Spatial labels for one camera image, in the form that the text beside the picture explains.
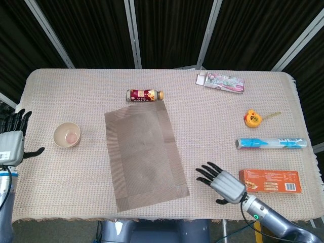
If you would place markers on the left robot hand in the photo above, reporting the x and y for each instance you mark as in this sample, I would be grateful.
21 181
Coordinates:
11 146

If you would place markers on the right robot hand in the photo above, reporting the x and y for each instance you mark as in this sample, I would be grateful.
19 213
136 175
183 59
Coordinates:
227 187

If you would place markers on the beige bowl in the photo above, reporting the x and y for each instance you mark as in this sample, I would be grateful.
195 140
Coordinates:
67 135

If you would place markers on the brown woven placemat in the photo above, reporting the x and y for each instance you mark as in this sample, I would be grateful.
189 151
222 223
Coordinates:
144 157

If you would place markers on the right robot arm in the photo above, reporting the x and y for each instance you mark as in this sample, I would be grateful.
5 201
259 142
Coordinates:
273 220

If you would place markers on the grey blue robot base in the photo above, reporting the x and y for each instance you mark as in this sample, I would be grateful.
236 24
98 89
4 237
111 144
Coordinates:
157 231

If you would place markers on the metal table leg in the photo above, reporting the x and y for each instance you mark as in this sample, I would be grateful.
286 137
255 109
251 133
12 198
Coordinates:
224 227

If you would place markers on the orange cardboard box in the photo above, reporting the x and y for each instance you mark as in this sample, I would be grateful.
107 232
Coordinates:
270 181

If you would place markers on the blue white wrap roll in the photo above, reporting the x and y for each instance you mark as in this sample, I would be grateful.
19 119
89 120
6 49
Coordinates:
268 143

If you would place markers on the beige woven tablecloth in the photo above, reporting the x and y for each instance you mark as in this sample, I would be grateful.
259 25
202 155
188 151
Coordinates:
202 131

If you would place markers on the yellow tape measure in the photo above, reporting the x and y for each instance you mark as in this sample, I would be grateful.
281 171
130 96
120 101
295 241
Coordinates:
252 119

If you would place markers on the dark pleated screen panel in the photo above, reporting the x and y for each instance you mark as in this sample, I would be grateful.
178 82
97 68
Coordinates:
91 33
20 50
311 83
172 33
253 33

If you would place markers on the floral printed carton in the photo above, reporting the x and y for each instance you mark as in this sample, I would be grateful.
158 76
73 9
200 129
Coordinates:
222 82

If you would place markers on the Costa coffee bottle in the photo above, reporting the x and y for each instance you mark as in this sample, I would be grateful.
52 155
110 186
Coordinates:
141 95

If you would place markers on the aluminium screen post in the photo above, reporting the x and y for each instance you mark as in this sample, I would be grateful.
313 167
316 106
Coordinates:
133 33
298 41
319 147
7 100
49 33
208 33

